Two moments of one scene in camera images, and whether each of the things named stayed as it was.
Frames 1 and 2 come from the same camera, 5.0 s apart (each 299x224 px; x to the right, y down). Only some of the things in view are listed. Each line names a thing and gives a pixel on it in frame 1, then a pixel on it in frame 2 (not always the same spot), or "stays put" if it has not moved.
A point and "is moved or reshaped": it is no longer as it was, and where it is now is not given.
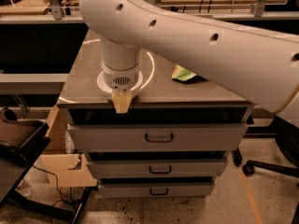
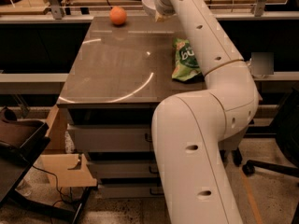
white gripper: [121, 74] to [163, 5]
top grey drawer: [157, 137] stays put
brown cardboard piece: [64, 168] stays put
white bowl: [101, 83] is moved or reshaped
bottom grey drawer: [200, 189] stays put
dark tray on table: [23, 139] stays put
